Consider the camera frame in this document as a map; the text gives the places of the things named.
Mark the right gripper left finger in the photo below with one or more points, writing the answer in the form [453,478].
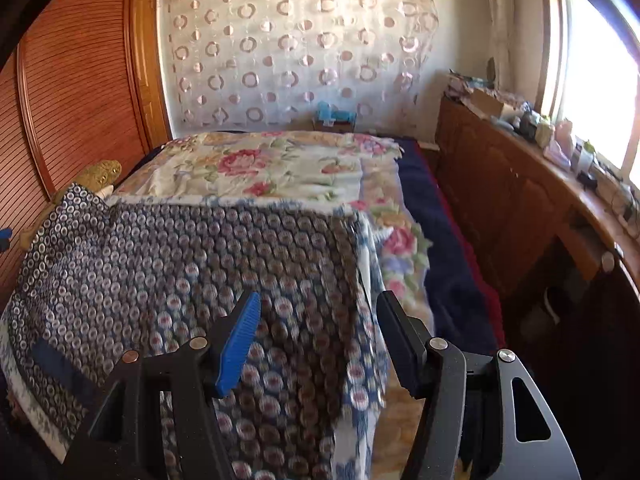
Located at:
[121,436]

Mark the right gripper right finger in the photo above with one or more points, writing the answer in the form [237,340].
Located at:
[482,417]

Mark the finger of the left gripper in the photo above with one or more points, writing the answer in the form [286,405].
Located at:
[5,239]

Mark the navy patterned silk garment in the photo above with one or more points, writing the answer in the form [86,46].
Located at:
[200,284]

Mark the blue floral bed sheet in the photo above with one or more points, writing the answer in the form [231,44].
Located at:
[360,434]

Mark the gold embroidered pillow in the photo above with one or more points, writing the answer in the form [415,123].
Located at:
[98,178]

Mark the wooden slatted wardrobe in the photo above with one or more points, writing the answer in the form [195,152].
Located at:
[82,85]

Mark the wooden low cabinet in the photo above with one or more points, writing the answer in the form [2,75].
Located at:
[511,203]

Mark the floral quilt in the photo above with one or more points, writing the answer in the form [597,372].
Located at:
[311,168]

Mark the pink figurine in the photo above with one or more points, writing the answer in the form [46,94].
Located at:
[561,147]

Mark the cardboard box on cabinet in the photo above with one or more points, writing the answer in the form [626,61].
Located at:
[491,106]

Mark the circle patterned sheer curtain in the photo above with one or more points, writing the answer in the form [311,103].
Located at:
[254,65]

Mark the blue item box by curtain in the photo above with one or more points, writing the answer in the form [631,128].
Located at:
[327,118]

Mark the window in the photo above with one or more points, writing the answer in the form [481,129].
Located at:
[593,82]

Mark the side window curtain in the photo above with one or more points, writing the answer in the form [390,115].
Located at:
[516,46]

